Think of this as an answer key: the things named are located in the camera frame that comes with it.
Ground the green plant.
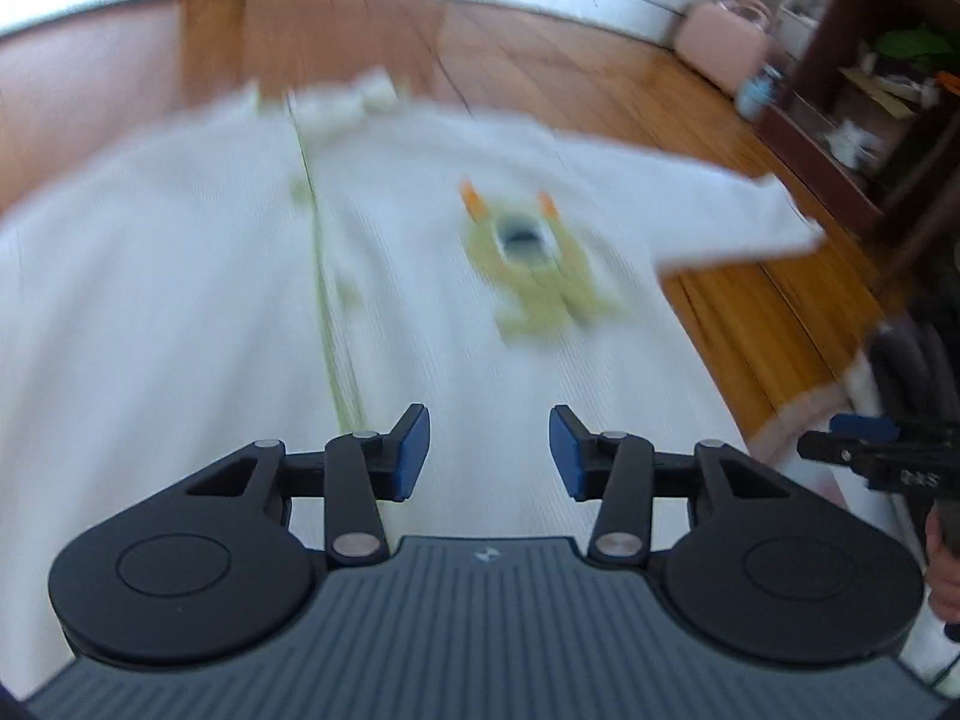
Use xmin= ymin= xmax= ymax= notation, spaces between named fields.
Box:
xmin=874 ymin=28 xmax=953 ymax=61

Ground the dark wooden shelf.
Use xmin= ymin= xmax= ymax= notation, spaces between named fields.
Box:
xmin=754 ymin=0 xmax=960 ymax=293

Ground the pink carry case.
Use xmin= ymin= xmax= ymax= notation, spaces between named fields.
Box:
xmin=673 ymin=0 xmax=775 ymax=95

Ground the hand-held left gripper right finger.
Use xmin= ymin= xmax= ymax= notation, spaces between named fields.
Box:
xmin=548 ymin=403 xmax=796 ymax=567

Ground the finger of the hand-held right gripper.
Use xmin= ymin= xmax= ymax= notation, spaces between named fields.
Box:
xmin=796 ymin=431 xmax=875 ymax=470
xmin=829 ymin=412 xmax=901 ymax=445

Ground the light blue bottle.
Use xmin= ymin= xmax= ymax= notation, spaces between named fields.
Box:
xmin=736 ymin=66 xmax=782 ymax=119

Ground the white cup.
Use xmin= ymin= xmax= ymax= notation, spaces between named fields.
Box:
xmin=825 ymin=118 xmax=886 ymax=166

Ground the white knit zip jacket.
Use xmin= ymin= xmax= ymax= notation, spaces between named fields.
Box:
xmin=0 ymin=67 xmax=826 ymax=698

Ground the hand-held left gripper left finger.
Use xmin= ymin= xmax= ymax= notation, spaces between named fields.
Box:
xmin=184 ymin=403 xmax=434 ymax=565

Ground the dark cloth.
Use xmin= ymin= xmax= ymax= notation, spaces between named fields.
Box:
xmin=866 ymin=307 xmax=960 ymax=428

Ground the person's right hand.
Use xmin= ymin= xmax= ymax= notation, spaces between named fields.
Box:
xmin=924 ymin=502 xmax=960 ymax=642

